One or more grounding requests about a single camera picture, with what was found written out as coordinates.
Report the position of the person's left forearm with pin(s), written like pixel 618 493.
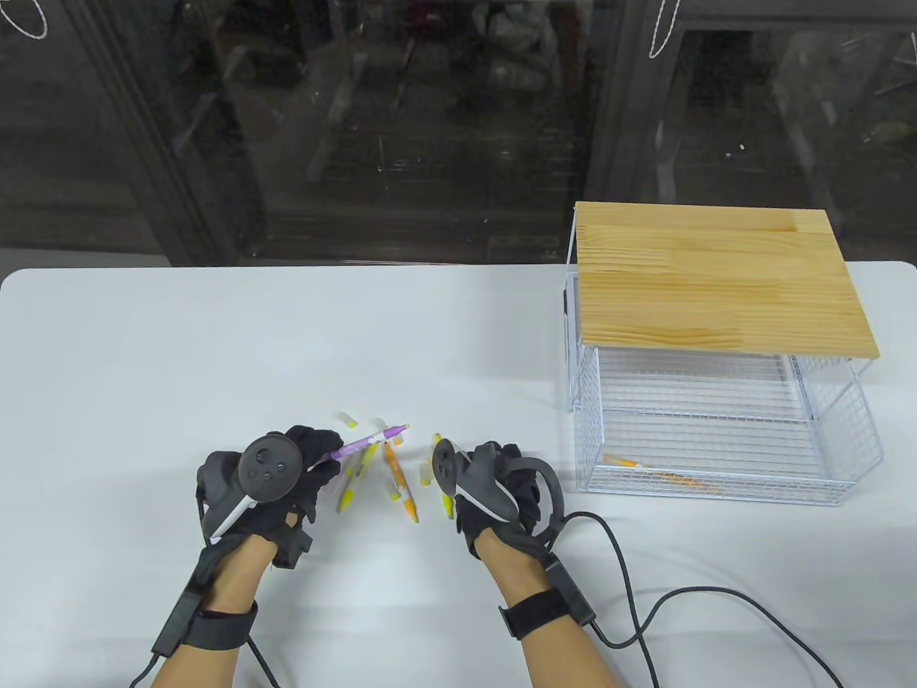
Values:
pixel 229 580

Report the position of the dark window mullion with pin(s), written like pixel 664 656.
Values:
pixel 165 158
pixel 616 129

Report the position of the person's left hand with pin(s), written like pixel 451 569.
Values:
pixel 315 444

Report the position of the black right hand controller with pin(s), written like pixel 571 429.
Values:
pixel 473 480

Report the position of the person's right hand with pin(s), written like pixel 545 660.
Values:
pixel 526 494

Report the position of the black hand controller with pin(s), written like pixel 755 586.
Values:
pixel 269 466
pixel 473 480

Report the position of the yellow double-ended highlighter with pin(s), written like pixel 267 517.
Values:
pixel 349 491
pixel 448 505

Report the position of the black right wrist sensor box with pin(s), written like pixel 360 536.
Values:
pixel 569 595

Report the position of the group of clear highlighter caps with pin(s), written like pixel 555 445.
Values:
pixel 349 421

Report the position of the black wrist sensor box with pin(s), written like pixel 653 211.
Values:
pixel 569 595
pixel 175 623

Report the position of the black left wrist sensor box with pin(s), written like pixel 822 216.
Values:
pixel 175 623

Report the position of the orange double-ended highlighter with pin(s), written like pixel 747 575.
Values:
pixel 410 507
pixel 620 461

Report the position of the purple double-ended highlighter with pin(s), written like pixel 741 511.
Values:
pixel 365 443

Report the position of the black left hand controller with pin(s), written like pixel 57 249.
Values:
pixel 269 466

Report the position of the person's right forearm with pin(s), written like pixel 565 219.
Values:
pixel 523 588

